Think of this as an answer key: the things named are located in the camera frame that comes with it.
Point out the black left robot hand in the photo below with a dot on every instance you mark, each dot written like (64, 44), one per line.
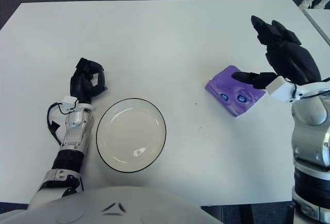
(80, 84)

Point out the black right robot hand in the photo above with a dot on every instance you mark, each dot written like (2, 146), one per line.
(294, 58)

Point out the purple tissue paper pack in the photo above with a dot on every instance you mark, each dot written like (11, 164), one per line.
(227, 84)

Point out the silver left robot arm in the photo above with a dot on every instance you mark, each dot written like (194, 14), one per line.
(72, 136)

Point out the white plate with black rim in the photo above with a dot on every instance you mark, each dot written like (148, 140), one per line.
(131, 136)

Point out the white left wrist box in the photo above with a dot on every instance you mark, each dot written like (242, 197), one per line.
(70, 102)

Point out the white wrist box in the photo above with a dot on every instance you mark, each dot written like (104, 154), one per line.
(70, 102)
(279, 88)

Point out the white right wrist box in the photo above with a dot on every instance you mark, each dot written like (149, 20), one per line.
(279, 88)

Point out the white adjacent table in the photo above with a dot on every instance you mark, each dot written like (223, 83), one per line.
(322, 20)

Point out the grey robot torso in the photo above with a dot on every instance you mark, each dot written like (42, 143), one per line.
(111, 203)

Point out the black table leg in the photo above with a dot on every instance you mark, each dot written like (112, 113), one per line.
(246, 215)

